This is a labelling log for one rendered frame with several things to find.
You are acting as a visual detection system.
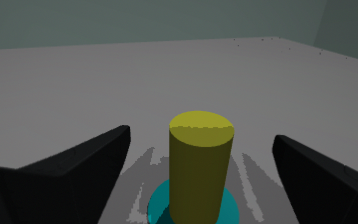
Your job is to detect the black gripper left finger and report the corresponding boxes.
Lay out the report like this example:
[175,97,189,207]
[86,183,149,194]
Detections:
[0,125,131,224]

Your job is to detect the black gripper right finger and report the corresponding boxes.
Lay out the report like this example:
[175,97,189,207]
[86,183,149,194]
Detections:
[272,135,358,224]

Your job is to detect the yellow cylinder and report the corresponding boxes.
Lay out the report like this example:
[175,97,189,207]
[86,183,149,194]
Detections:
[169,111,235,224]

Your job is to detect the cyan circle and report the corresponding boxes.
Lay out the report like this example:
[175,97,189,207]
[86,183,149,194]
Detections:
[148,179,239,224]

